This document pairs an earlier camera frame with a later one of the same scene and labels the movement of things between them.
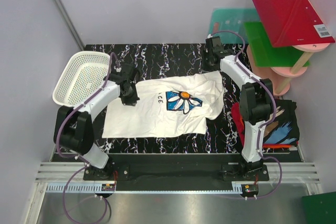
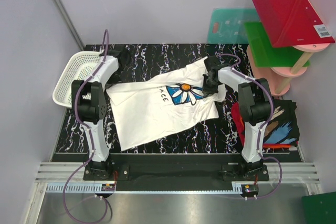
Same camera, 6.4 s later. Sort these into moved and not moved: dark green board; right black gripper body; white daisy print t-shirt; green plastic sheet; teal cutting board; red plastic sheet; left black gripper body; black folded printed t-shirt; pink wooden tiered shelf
Moved: white daisy print t-shirt; right black gripper body; left black gripper body
Not moved: dark green board; teal cutting board; black folded printed t-shirt; pink wooden tiered shelf; red plastic sheet; green plastic sheet
